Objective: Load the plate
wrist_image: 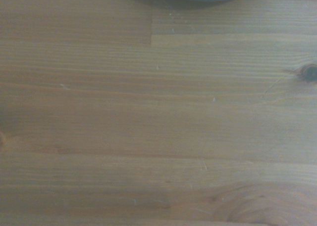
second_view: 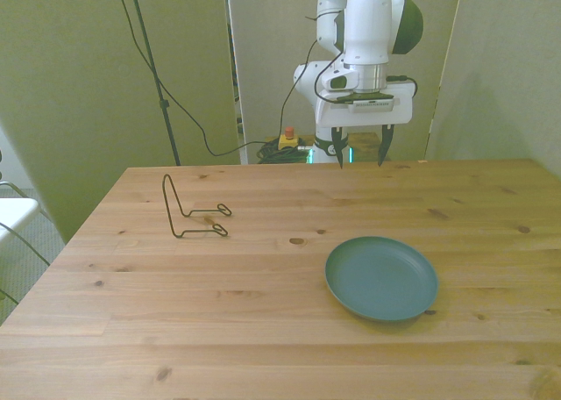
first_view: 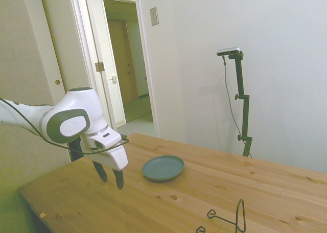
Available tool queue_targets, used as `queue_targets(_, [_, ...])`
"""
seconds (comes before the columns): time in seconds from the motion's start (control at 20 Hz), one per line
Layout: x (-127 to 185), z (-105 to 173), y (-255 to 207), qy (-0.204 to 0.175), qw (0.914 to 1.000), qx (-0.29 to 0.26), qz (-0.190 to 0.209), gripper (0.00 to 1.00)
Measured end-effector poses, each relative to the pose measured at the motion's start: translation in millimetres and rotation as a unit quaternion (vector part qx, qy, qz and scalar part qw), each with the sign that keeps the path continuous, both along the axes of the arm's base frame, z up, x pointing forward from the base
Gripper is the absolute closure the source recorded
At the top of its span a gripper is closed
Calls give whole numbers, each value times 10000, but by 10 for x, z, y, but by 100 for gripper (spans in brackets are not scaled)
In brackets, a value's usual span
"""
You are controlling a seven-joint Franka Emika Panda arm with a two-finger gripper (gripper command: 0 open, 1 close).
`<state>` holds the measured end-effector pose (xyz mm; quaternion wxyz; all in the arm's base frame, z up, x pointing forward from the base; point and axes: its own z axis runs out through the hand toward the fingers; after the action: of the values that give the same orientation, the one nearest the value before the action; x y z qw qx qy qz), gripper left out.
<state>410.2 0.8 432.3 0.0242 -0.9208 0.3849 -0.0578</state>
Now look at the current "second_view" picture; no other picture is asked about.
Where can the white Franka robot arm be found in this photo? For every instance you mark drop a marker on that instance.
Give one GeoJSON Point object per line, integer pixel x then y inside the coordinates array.
{"type": "Point", "coordinates": [368, 23]}

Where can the black camera stand pole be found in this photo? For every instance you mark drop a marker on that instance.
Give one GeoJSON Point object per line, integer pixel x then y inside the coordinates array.
{"type": "Point", "coordinates": [151, 58]}

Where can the white metal chair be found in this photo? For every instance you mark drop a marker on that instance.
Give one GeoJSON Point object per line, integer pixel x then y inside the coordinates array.
{"type": "Point", "coordinates": [15, 213]}

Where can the teal round plate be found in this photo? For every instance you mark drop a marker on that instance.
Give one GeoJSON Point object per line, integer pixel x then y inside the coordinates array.
{"type": "Point", "coordinates": [381, 279]}

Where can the yellow emergency stop button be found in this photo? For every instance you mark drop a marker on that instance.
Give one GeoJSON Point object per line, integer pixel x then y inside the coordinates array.
{"type": "Point", "coordinates": [288, 140]}

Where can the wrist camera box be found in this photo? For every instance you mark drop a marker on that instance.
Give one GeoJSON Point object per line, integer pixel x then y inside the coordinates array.
{"type": "Point", "coordinates": [372, 105]}

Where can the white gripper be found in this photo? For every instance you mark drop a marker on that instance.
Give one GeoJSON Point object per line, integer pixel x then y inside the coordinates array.
{"type": "Point", "coordinates": [372, 118]}

